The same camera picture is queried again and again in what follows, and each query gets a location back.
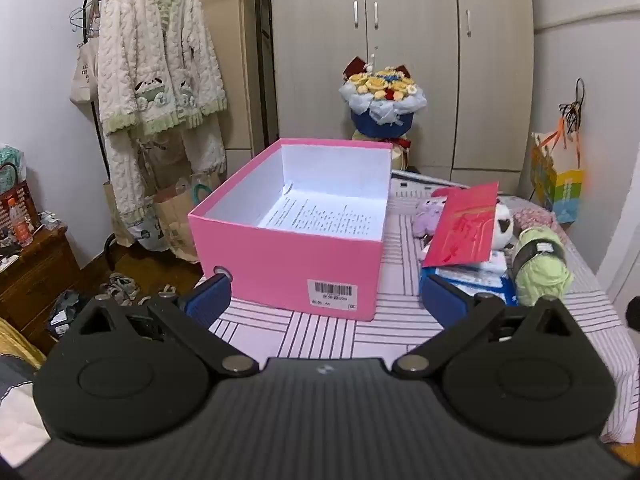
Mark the beige canvas tote bag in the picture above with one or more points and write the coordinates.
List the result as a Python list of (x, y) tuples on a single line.
[(82, 77)]

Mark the mint patterned plastic bag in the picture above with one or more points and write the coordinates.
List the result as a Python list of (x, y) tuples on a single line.
[(10, 160)]

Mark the woven basket bag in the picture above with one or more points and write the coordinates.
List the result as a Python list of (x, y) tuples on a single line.
[(30, 205)]

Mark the cream fleece pajama top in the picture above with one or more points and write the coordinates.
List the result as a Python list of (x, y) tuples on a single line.
[(150, 50)]

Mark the printed white shopping bag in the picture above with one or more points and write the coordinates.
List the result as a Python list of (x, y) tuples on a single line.
[(145, 232)]

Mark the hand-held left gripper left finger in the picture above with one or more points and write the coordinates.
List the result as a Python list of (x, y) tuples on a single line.
[(207, 300)]

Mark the pink cardboard box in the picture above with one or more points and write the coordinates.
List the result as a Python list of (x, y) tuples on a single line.
[(280, 260)]

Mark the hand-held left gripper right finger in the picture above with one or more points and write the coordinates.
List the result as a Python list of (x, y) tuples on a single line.
[(445, 294)]

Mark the cream fleece pajama pants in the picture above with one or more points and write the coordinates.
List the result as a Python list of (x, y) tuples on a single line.
[(200, 145)]

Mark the black clothes rack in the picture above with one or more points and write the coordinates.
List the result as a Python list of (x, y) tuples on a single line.
[(100, 140)]

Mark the red envelope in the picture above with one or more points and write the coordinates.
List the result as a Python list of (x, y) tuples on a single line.
[(460, 230)]

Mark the black plastic bag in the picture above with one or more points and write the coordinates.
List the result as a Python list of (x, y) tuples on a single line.
[(65, 312)]

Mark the colourful gift bag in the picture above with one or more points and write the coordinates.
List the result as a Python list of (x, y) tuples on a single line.
[(562, 190)]

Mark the grey white quilt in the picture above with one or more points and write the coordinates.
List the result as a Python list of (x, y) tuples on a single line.
[(17, 405)]

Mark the orange drink bottle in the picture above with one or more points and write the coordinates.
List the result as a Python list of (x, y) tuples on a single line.
[(20, 227)]

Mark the white printed paper sheet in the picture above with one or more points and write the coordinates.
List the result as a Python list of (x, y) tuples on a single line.
[(325, 217)]

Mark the wooden nightstand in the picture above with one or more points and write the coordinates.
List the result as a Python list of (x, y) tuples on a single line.
[(35, 270)]

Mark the purple plush doll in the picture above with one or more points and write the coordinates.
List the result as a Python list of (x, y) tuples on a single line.
[(427, 215)]

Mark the beige wardrobe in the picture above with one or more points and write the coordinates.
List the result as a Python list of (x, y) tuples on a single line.
[(415, 35)]

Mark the white plush toy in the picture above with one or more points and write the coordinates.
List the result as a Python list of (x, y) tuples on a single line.
[(502, 230)]

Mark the small white packet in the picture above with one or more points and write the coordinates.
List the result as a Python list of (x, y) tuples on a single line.
[(492, 260)]

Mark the green yarn ball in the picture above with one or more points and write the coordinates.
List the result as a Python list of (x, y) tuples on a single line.
[(542, 275)]

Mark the beige tall cabinet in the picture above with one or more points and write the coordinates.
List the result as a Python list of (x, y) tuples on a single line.
[(235, 35)]

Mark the yellow flower bouquet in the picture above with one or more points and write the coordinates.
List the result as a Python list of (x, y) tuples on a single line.
[(382, 92)]

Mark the yellow printed blanket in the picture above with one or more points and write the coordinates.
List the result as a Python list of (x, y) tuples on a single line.
[(15, 345)]

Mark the blue tissue packet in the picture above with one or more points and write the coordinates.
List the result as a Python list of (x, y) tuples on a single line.
[(492, 287)]

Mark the brown paper bag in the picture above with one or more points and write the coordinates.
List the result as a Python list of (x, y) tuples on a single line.
[(172, 225)]

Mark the striped bed sheet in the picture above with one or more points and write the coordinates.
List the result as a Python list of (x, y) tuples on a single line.
[(325, 335)]

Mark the pink floral cloth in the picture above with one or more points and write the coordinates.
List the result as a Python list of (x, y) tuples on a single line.
[(537, 217)]

